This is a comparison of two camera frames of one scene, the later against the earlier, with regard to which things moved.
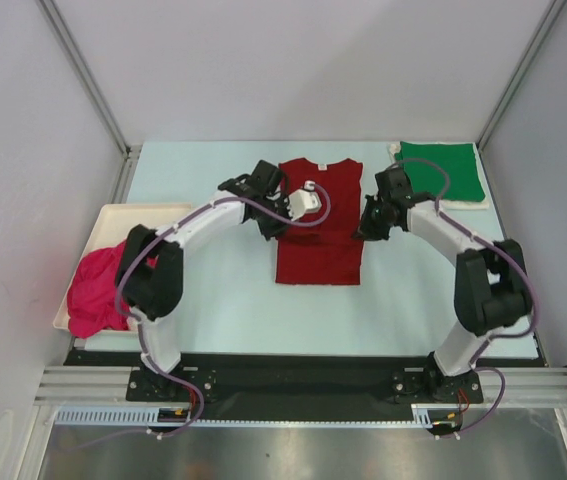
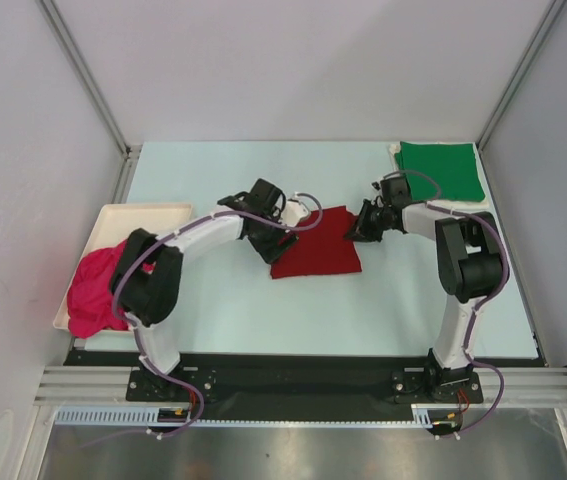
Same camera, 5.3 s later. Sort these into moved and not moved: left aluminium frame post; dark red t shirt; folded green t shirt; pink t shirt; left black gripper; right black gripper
Moved: left black gripper; dark red t shirt
Not moved: right black gripper; left aluminium frame post; folded green t shirt; pink t shirt
